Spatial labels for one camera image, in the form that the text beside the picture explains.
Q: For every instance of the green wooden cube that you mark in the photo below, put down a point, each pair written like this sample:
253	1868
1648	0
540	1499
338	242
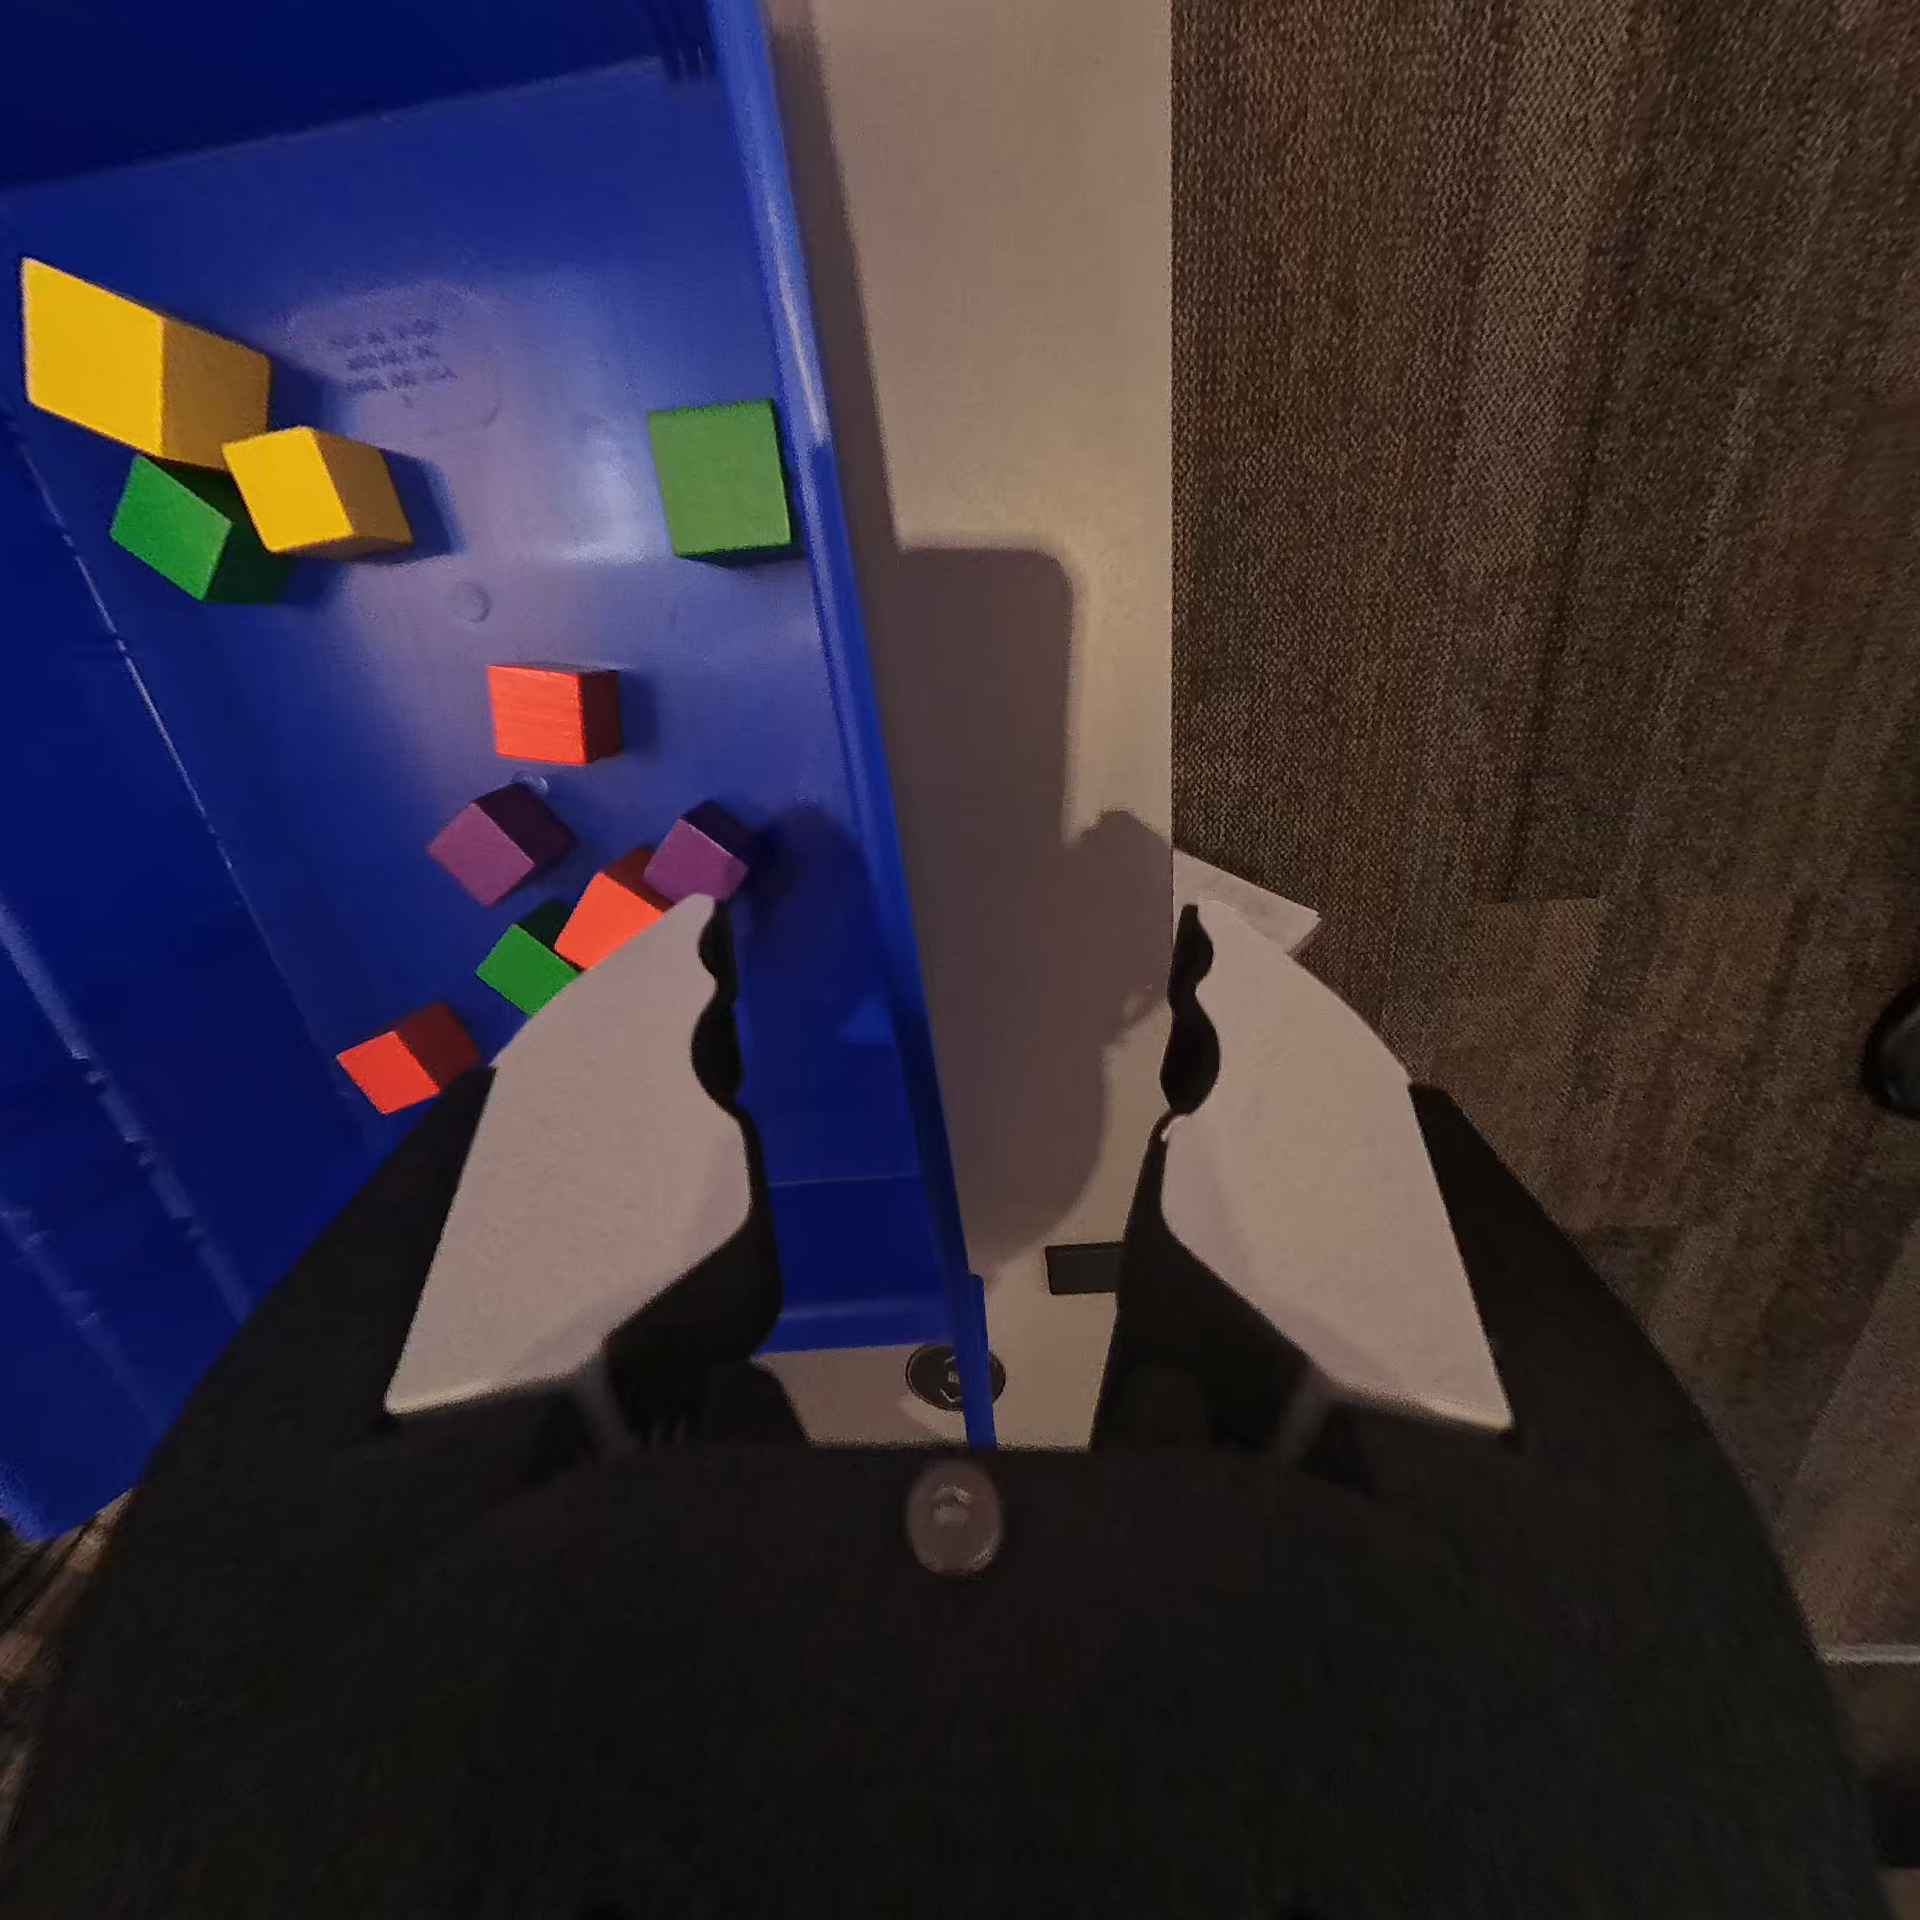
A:
716	481
173	524
523	968

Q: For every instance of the red wooden cube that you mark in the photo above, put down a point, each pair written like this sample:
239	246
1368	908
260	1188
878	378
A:
398	1066
608	914
540	713

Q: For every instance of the white table foot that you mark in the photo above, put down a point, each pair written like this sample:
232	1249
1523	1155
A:
1253	900

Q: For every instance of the blue plastic container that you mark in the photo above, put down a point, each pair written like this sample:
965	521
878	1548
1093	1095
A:
301	721

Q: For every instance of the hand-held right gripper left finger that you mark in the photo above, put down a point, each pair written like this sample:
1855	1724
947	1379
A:
587	1201

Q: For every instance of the black round caster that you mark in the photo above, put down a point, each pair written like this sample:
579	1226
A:
1898	1059

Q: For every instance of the grey metal bar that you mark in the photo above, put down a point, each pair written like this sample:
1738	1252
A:
1869	1654

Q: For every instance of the small black desk plate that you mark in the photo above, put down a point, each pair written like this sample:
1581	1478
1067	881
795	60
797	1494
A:
1080	1267

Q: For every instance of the round metal grommet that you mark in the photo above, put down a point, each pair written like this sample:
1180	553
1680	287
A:
938	1372

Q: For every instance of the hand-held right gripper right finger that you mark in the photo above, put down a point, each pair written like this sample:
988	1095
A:
1319	1214

